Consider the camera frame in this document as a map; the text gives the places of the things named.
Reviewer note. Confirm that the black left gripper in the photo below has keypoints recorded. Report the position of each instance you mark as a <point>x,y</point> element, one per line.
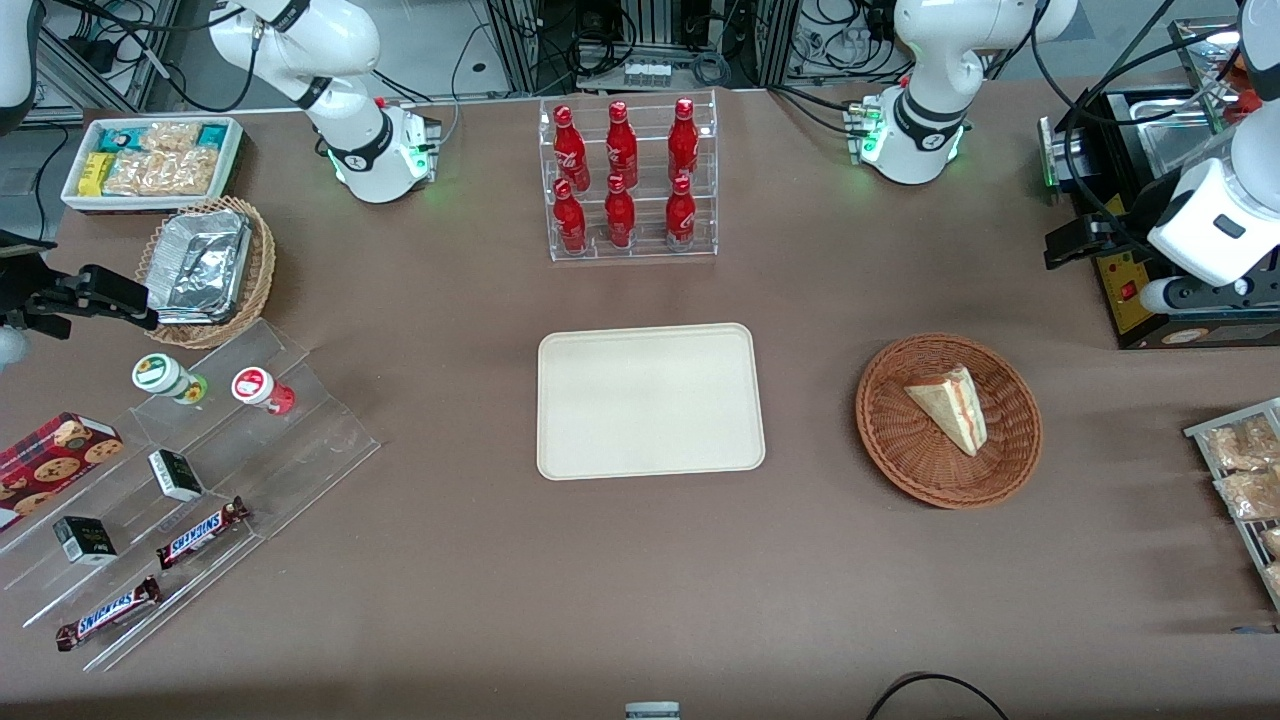
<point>1139,218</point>

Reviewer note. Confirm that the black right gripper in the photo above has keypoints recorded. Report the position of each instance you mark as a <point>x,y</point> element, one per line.
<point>25,299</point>

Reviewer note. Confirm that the triangle sandwich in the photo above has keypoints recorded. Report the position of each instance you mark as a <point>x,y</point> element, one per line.
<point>955,410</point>

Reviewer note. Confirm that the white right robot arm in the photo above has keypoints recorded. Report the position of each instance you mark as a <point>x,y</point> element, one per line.
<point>362,150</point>

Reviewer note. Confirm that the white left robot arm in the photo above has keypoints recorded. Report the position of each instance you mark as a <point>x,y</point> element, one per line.
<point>930,110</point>

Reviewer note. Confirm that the aluminium foil tray stack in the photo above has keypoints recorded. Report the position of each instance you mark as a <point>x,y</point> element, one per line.
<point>200,265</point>

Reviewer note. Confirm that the light oval wicker basket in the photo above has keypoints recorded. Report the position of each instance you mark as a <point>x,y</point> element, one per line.
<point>262,270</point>

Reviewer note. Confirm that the brown round wicker basket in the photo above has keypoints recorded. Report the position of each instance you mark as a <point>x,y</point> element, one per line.
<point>900,440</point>

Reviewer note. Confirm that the beige plastic tray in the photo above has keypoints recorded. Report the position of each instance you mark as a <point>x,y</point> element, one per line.
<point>650,400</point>

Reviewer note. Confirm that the black countertop food warmer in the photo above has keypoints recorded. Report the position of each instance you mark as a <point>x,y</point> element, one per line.
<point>1122,300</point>

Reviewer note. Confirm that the green lid snack cup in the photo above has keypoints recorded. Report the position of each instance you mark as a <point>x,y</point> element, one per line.
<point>160,373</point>

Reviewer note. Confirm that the white rectangular snack bin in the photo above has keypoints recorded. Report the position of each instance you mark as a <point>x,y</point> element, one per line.
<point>150,204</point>

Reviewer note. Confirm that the yellow snack packet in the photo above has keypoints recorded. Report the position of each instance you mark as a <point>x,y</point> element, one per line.
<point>95,174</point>

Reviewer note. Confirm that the large clear cracker bag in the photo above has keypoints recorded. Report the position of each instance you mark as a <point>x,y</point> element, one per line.
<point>165,173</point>

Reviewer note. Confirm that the teal snack packet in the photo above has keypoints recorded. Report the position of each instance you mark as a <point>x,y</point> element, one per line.
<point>120,138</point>
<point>214,135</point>

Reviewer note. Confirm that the red cookie box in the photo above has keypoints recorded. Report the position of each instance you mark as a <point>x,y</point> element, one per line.
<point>55,460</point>

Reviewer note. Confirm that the small clear cracker bag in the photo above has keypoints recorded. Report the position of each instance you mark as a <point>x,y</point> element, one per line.
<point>170,137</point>

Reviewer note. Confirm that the red lid snack cup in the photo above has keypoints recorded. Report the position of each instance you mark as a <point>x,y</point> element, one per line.
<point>255,386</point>

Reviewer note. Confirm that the small black box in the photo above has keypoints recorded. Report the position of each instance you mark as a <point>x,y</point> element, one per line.
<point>85,540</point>
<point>176,475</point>

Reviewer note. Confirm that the clear acrylic stepped display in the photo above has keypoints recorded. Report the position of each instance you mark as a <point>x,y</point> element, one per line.
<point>300,440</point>

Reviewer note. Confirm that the brown snickers bar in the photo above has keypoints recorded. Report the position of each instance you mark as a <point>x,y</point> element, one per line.
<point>200,533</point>
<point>108,612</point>

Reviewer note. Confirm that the clear pastry bag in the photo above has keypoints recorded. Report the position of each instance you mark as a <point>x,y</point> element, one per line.
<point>1272,542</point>
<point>1274,578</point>
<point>1250,495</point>
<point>1240,445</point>

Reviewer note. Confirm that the red cola bottle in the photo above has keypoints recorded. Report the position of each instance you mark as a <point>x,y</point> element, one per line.
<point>680,216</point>
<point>570,150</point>
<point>621,148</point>
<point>683,142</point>
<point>620,218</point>
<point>570,222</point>

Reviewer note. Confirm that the clear acrylic bottle rack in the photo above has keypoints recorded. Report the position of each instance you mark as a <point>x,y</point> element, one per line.
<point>650,250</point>

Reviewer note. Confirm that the white power strip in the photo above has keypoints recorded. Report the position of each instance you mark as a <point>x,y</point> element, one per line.
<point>647,73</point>

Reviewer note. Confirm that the grey device edge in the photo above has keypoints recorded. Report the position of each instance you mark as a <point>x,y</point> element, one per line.
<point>652,711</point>

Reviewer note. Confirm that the aluminium frame post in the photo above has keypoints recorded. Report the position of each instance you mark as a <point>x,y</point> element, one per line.
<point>520,45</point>
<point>778,40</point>

